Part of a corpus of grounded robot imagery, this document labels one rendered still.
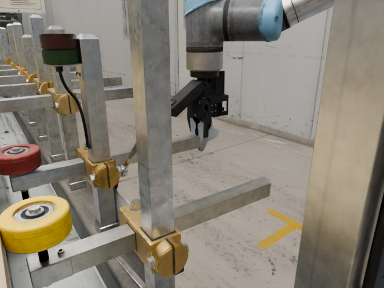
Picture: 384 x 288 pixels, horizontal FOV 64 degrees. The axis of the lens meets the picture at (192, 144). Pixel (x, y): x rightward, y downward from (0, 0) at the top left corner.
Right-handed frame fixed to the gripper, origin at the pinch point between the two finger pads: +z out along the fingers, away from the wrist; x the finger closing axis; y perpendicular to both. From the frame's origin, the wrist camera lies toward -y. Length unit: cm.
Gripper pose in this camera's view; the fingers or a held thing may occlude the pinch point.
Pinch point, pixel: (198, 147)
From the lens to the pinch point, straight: 83.0
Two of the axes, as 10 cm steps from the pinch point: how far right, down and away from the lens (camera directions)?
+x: -5.6, -2.8, 7.8
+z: 0.2, 9.4, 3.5
